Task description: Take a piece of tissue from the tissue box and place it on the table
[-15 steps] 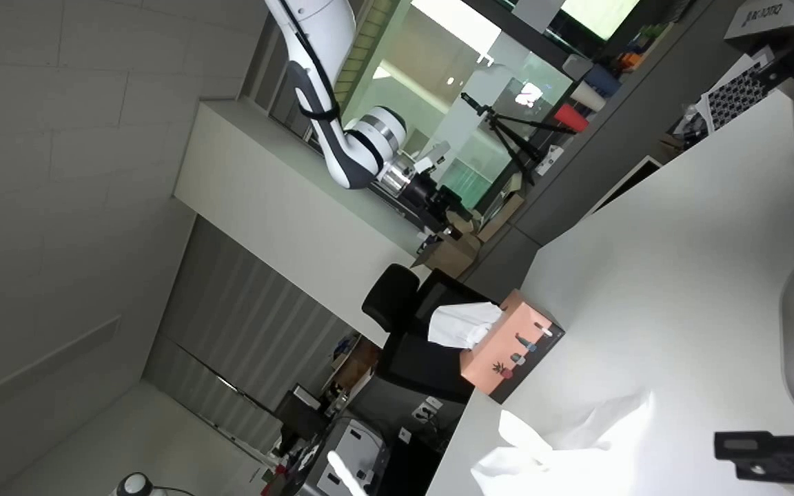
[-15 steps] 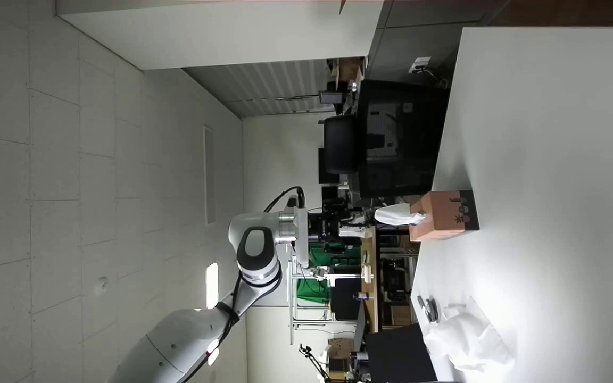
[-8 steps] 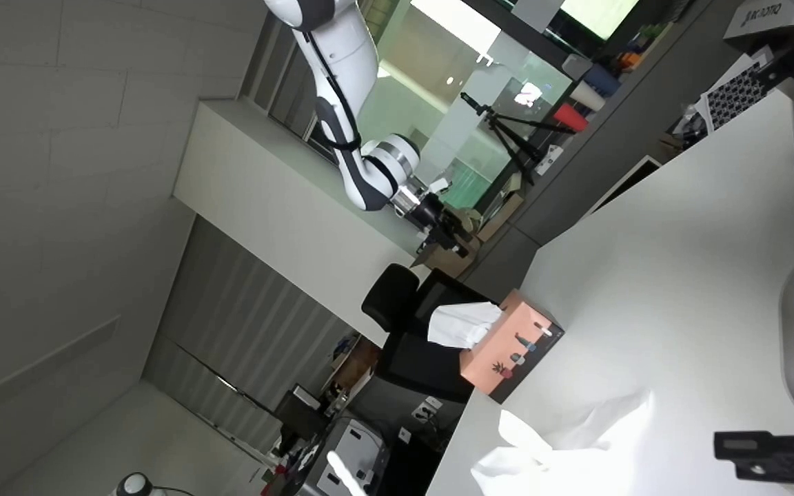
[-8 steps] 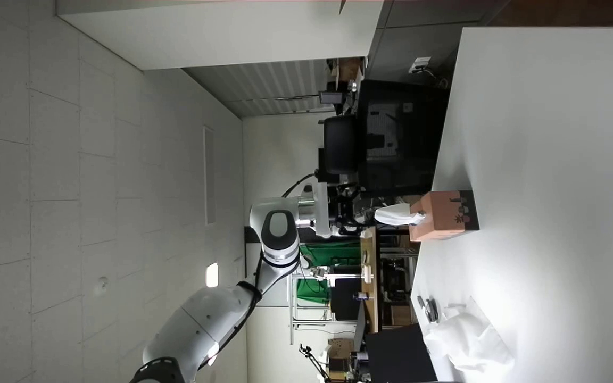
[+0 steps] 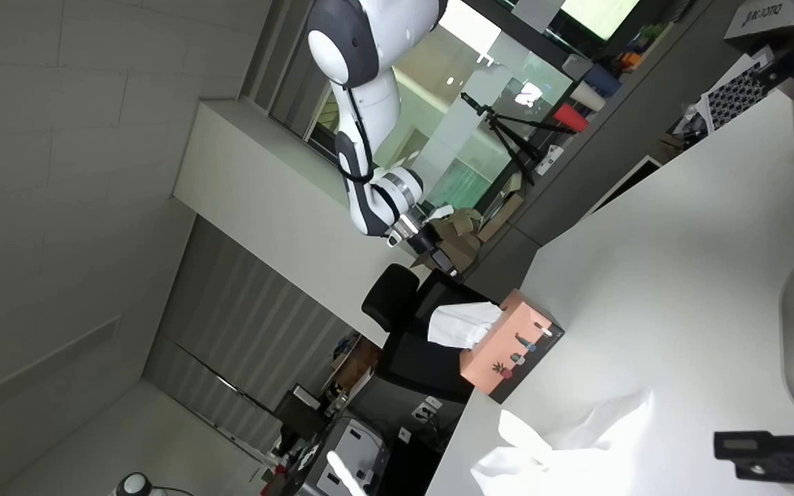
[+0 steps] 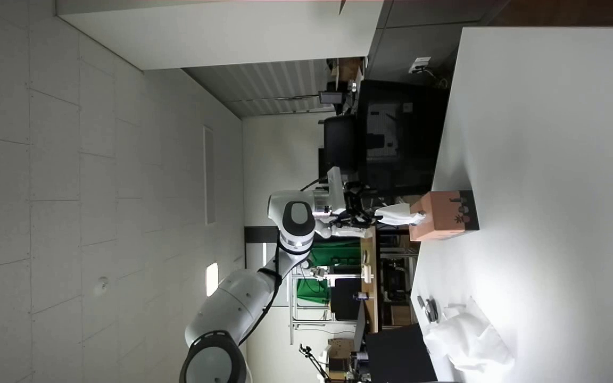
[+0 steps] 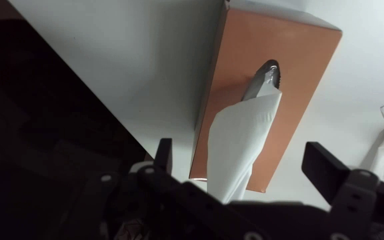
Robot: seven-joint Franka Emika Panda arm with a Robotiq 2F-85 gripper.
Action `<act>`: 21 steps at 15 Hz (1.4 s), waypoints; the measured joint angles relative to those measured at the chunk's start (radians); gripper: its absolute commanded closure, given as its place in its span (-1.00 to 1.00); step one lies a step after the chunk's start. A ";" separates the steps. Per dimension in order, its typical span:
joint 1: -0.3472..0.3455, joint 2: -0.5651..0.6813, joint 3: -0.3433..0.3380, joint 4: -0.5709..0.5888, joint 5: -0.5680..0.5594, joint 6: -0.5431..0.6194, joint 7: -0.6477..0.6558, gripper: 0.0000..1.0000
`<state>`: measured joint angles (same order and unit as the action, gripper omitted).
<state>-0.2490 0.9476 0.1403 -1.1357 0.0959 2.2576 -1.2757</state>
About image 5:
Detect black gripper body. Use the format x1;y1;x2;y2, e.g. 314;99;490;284
384;201;446;259

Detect brown cardboard box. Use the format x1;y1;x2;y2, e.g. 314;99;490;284
422;205;488;282

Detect pink tissue box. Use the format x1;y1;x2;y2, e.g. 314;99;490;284
459;290;568;406

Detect crumpled white tissue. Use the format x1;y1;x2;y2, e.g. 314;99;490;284
470;390;660;496

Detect white storage box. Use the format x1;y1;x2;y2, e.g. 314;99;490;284
314;417;393;496

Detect grey device box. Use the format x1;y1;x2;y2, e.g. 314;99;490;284
722;0;794;56

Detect black office chair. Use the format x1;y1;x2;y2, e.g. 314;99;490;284
361;262;503;403

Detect white partition ledge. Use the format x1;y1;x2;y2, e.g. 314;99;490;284
172;98;431;350

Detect red container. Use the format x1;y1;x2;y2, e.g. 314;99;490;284
552;99;592;139

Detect white rectangular board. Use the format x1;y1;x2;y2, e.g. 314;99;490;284
437;0;507;70

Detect blue container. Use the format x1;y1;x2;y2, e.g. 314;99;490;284
583;60;623;103

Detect bright computer monitor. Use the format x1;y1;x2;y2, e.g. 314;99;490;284
558;0;646;45

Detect white perforated computer case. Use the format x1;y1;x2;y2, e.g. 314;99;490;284
686;49;777;144

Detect round white floor lamp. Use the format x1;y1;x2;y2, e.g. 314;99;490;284
114;470;158;496

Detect black camera tripod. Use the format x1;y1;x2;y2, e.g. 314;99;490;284
459;85;584;189

